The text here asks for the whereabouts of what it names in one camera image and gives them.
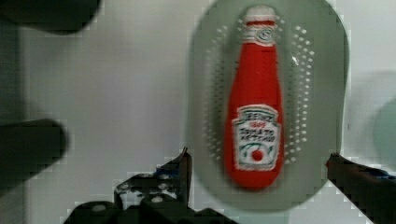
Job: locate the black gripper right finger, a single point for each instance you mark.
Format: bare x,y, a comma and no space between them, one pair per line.
371,190

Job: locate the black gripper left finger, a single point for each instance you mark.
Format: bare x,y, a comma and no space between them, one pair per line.
172,179

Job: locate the red plush ketchup bottle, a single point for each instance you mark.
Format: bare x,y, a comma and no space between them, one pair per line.
253,137

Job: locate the green oval strainer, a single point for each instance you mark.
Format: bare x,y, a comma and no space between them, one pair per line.
312,57

